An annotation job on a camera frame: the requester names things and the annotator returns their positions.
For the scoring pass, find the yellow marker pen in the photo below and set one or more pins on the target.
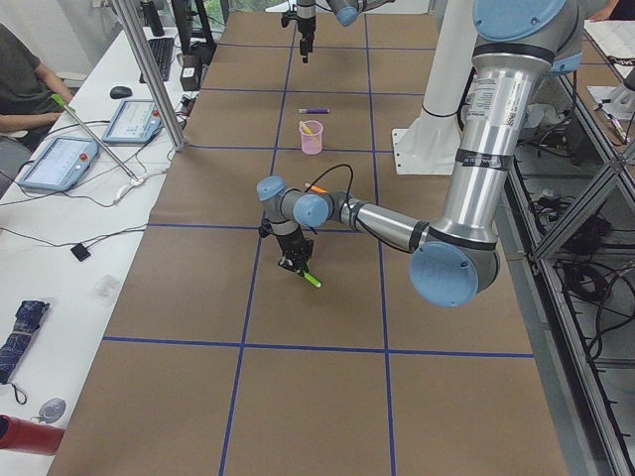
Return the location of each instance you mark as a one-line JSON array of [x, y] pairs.
[[306, 128]]

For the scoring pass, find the clear plastic container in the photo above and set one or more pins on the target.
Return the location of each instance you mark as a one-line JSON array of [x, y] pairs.
[[106, 290]]

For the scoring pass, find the green marker pen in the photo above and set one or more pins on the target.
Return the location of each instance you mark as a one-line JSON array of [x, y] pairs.
[[310, 278]]

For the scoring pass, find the black keyboard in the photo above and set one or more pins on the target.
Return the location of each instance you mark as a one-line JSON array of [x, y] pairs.
[[162, 50]]

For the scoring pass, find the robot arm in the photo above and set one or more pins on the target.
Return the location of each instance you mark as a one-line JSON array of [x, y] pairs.
[[345, 11], [453, 257]]

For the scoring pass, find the black monitor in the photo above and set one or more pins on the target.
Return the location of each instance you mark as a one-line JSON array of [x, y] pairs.
[[189, 14]]

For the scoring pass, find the left teach pendant tablet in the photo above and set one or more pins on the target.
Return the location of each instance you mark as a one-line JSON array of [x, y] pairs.
[[62, 163]]

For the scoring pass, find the metal rod green handle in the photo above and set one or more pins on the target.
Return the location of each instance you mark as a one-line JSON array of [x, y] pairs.
[[135, 180]]

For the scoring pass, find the purple marker pen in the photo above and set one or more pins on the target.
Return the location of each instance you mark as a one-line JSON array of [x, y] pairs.
[[318, 111]]

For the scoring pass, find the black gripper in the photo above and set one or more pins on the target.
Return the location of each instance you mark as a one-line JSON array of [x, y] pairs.
[[292, 241], [306, 25]]

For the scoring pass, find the seated person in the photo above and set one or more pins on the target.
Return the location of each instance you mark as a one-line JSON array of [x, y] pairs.
[[27, 86]]

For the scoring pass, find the aluminium frame post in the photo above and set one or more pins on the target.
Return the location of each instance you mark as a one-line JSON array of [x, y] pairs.
[[126, 12]]

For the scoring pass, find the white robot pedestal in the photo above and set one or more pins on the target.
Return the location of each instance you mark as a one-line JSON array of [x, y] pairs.
[[429, 145]]

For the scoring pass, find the folded blue umbrella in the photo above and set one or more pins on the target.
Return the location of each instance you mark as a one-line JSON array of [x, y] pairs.
[[28, 318]]

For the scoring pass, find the pink mesh pen holder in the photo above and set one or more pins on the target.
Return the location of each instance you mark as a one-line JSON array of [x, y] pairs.
[[312, 144]]

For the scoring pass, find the red bottle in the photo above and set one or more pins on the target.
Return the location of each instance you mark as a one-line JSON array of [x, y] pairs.
[[22, 435]]

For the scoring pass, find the right teach pendant tablet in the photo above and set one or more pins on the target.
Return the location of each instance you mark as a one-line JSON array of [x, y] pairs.
[[135, 121]]

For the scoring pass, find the small black adapter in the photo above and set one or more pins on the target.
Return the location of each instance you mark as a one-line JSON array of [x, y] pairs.
[[80, 252]]

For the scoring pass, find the black computer mouse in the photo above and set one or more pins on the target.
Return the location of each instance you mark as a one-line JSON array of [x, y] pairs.
[[120, 92]]

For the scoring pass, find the teach pendant tablet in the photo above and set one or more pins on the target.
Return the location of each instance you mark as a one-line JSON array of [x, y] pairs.
[[135, 121], [62, 163]]

